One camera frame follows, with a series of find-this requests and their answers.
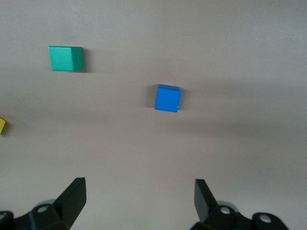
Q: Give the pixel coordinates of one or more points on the green wooden block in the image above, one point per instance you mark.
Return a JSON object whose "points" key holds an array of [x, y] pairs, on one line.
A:
{"points": [[62, 58]]}

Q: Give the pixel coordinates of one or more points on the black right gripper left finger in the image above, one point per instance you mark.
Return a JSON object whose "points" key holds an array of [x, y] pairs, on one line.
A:
{"points": [[67, 206]]}

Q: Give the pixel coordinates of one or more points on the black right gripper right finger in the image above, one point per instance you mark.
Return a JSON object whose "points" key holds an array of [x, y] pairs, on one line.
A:
{"points": [[211, 213]]}

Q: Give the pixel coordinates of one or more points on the brown paper table cover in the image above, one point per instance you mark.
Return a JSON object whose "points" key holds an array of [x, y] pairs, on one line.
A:
{"points": [[153, 155]]}

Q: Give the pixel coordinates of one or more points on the yellow wooden block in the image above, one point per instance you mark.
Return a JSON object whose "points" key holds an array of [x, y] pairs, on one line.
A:
{"points": [[2, 125]]}

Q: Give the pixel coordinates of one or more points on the blue wooden block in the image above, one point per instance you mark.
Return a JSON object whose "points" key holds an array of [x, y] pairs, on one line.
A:
{"points": [[167, 99]]}

